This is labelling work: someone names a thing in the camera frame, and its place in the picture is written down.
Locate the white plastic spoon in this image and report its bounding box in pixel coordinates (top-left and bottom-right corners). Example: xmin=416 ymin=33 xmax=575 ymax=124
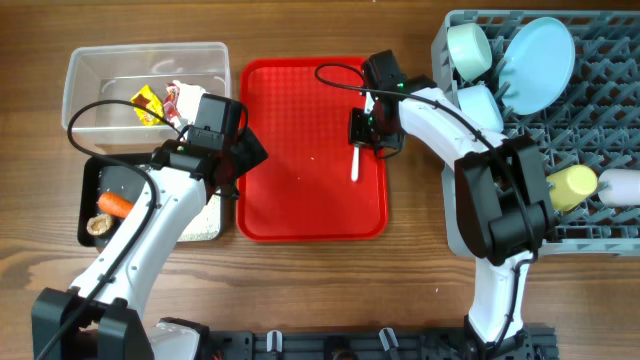
xmin=350 ymin=146 xmax=360 ymax=182

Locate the white tissue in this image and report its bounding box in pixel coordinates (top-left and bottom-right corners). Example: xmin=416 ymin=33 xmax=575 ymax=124
xmin=174 ymin=80 xmax=206 ymax=125

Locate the red silver snack wrapper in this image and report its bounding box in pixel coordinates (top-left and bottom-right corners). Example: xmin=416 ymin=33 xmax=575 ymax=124
xmin=163 ymin=82 xmax=181 ymax=128

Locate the pile of white rice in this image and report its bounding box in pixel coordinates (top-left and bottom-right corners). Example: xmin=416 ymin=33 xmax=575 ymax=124
xmin=178 ymin=196 xmax=222 ymax=242

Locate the light blue bowl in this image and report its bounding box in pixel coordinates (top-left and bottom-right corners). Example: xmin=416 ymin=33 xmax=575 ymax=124
xmin=457 ymin=85 xmax=504 ymax=133

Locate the yellow snack wrapper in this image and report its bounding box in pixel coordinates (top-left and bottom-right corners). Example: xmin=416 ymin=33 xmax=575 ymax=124
xmin=130 ymin=85 xmax=164 ymax=126

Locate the green bowl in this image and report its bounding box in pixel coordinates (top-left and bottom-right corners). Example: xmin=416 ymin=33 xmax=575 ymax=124
xmin=447 ymin=23 xmax=493 ymax=82

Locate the orange carrot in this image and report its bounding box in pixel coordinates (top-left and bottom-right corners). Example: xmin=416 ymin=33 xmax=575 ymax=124
xmin=97 ymin=192 xmax=134 ymax=219

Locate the brown round food piece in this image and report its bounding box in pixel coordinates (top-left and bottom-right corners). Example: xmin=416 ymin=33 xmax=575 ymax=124
xmin=86 ymin=214 xmax=114 ymax=236

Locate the light blue plate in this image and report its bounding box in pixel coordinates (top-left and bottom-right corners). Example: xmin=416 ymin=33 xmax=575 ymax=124
xmin=498 ymin=17 xmax=576 ymax=115

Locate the yellow plastic cup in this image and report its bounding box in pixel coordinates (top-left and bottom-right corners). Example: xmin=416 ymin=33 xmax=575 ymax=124
xmin=546 ymin=165 xmax=598 ymax=212

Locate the pink plastic cup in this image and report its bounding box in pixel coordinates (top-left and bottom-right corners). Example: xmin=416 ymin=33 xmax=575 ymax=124
xmin=598 ymin=169 xmax=639 ymax=207

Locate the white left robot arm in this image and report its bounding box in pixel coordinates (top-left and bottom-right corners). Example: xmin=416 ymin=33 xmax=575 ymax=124
xmin=32 ymin=128 xmax=267 ymax=359

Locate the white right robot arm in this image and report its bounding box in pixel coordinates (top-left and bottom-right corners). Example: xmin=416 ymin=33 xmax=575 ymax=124
xmin=349 ymin=83 xmax=556 ymax=359

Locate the grey dishwasher rack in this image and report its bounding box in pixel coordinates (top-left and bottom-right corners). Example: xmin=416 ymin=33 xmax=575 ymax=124
xmin=431 ymin=9 xmax=639 ymax=256

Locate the red tray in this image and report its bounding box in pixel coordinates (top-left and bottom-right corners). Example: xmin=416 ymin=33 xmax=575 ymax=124
xmin=236 ymin=57 xmax=389 ymax=243

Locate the black tray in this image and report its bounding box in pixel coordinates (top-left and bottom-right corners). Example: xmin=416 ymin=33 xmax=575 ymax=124
xmin=77 ymin=152 xmax=225 ymax=248

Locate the clear plastic bin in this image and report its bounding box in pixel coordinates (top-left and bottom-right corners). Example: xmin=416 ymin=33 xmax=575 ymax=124
xmin=62 ymin=42 xmax=232 ymax=147

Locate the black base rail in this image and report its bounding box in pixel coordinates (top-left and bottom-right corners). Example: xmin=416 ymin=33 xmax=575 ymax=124
xmin=199 ymin=327 xmax=560 ymax=360

